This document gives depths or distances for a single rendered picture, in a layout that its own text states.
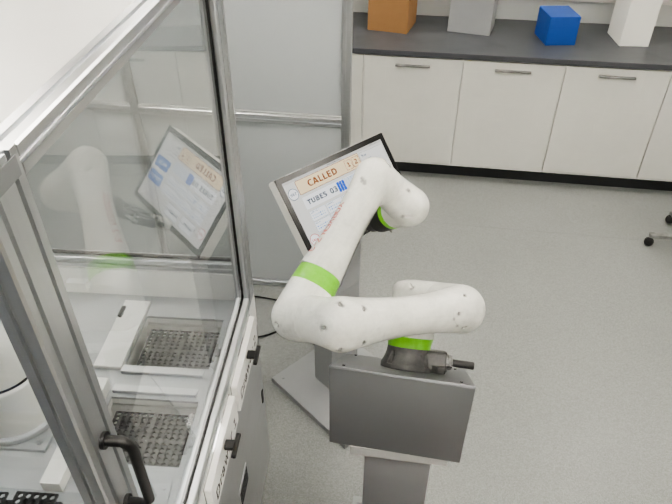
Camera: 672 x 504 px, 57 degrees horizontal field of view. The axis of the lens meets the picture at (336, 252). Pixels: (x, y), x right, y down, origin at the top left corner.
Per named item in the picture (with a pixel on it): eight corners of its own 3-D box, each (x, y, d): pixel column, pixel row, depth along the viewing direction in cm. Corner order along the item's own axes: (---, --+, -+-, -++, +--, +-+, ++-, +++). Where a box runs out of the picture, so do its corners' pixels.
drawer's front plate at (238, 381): (257, 339, 204) (254, 315, 197) (240, 412, 181) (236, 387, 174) (252, 339, 204) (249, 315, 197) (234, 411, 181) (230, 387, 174)
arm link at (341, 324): (495, 334, 164) (338, 362, 130) (447, 326, 176) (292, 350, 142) (496, 284, 163) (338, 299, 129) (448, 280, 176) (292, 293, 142)
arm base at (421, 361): (469, 373, 182) (471, 353, 182) (477, 380, 167) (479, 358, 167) (380, 361, 184) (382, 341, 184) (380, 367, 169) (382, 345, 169)
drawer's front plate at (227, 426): (238, 419, 179) (235, 394, 172) (216, 515, 156) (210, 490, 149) (232, 419, 179) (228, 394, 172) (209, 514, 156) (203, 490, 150)
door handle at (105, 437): (159, 500, 102) (136, 429, 90) (154, 515, 100) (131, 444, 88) (130, 498, 102) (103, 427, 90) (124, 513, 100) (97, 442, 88)
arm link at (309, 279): (317, 354, 147) (283, 328, 140) (286, 346, 157) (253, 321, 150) (352, 289, 153) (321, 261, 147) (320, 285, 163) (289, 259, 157)
